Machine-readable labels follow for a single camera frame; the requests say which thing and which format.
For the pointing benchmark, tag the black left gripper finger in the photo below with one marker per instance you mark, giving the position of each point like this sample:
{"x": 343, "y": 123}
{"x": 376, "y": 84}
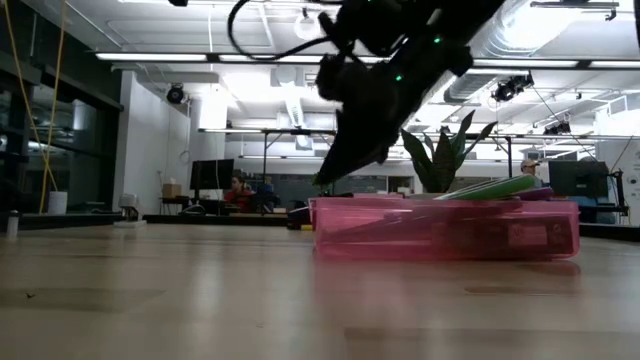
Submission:
{"x": 347, "y": 145}
{"x": 372, "y": 150}

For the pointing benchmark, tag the transparent pink pencil box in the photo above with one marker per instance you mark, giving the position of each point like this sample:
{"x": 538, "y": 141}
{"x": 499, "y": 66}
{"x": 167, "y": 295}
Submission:
{"x": 350, "y": 240}

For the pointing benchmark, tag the iridescent purple pen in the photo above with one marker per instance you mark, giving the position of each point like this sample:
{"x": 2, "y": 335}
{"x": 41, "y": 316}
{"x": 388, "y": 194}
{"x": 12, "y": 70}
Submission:
{"x": 542, "y": 194}

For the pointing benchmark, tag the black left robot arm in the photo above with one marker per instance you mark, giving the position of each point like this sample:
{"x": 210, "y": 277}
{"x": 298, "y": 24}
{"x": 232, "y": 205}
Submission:
{"x": 177, "y": 2}

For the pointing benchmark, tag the black stapler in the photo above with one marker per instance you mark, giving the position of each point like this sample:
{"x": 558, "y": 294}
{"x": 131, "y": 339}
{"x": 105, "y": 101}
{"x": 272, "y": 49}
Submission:
{"x": 298, "y": 219}

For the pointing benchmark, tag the person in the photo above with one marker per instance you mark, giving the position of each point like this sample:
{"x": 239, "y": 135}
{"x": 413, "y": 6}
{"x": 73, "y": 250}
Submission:
{"x": 240, "y": 195}
{"x": 529, "y": 167}

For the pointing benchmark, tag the black computer monitor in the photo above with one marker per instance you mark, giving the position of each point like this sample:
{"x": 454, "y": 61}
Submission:
{"x": 211, "y": 174}
{"x": 577, "y": 177}

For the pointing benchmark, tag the black office desk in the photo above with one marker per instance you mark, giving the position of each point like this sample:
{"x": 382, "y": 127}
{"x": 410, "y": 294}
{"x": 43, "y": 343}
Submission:
{"x": 210, "y": 205}

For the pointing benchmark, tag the black round ceiling speaker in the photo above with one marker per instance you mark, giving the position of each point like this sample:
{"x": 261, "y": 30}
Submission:
{"x": 175, "y": 94}

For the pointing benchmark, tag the cardboard box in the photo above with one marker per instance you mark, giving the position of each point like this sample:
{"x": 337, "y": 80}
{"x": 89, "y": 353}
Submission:
{"x": 171, "y": 190}

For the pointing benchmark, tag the long ceiling light bar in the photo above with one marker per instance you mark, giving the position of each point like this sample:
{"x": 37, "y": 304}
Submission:
{"x": 150, "y": 57}

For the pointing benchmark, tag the small white tape dispenser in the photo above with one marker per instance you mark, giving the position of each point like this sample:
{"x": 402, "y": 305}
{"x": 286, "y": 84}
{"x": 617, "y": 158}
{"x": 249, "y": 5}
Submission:
{"x": 129, "y": 207}

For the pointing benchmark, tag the black tripod stand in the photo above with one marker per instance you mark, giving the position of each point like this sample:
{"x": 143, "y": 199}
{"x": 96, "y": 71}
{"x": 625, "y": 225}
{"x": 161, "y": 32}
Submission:
{"x": 618, "y": 192}

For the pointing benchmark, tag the white bucket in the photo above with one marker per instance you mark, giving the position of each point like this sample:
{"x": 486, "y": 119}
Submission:
{"x": 57, "y": 202}

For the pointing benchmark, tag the white glue bottle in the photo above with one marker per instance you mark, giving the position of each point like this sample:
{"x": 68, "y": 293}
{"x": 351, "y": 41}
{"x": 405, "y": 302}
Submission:
{"x": 12, "y": 225}

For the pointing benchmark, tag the tall black table frame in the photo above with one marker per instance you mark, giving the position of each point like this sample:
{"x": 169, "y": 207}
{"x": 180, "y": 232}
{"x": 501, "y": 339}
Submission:
{"x": 280, "y": 132}

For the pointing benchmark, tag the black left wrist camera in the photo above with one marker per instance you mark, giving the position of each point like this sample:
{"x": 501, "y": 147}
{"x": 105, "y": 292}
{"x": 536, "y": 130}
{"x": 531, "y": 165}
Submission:
{"x": 457, "y": 57}

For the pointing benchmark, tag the black ceiling camera rig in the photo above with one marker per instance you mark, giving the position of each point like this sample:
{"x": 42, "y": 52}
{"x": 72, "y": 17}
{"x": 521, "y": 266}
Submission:
{"x": 510, "y": 89}

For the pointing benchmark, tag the black aluminium table frame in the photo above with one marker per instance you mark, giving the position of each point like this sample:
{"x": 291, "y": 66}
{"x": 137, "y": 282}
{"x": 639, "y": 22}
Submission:
{"x": 200, "y": 219}

